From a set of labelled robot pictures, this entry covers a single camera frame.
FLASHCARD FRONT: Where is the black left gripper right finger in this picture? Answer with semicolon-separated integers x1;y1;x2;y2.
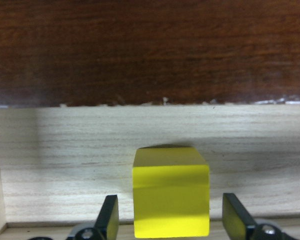
222;193;256;240

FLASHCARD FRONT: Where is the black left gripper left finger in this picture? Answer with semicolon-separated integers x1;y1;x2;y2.
94;195;119;240

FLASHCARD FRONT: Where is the yellow cube block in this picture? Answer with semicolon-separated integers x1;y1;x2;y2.
132;147;210;239

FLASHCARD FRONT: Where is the light wood drawer with handle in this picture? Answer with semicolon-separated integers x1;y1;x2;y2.
0;104;300;240

